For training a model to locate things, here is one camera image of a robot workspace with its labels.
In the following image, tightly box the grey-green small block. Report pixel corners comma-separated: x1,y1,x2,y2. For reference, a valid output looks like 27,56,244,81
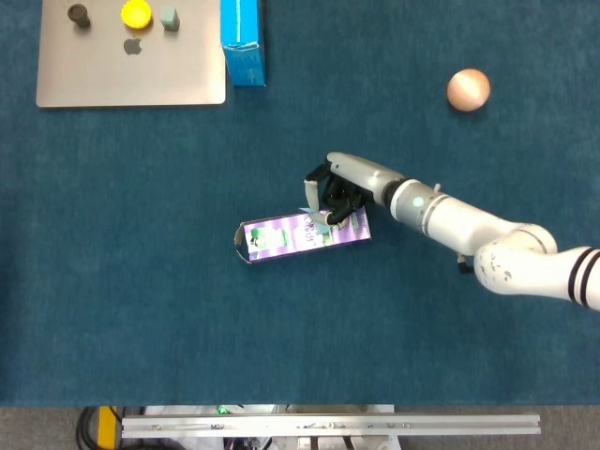
158,6,182,33

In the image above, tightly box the blue felt table cloth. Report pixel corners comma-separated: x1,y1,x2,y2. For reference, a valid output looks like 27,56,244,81
0,0,600,408

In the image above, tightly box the purple carton box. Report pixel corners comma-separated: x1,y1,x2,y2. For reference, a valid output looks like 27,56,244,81
232,207,373,266

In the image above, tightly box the black cylinder cap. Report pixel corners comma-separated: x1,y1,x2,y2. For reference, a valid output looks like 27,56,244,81
67,3,92,29

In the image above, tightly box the yellow fluted cap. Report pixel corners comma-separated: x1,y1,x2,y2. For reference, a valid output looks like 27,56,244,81
120,0,154,31

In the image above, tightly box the black cable bundle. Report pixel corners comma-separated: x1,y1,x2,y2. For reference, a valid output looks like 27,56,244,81
76,406,102,450

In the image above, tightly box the peach coloured ball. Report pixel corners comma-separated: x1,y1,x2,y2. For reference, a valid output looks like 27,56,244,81
446,67,492,113

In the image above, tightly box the light blue piece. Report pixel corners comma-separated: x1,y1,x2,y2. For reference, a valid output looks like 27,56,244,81
298,205,334,236

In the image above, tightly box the silver closed laptop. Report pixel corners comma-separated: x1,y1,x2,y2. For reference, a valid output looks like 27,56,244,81
36,0,228,110

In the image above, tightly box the blue upright carton box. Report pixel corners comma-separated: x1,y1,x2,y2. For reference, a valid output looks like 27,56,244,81
218,0,269,88

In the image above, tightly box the aluminium profile rail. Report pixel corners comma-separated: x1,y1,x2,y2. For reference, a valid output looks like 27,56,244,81
120,412,542,440

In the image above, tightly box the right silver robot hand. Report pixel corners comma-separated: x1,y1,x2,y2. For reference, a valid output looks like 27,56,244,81
303,151,407,231

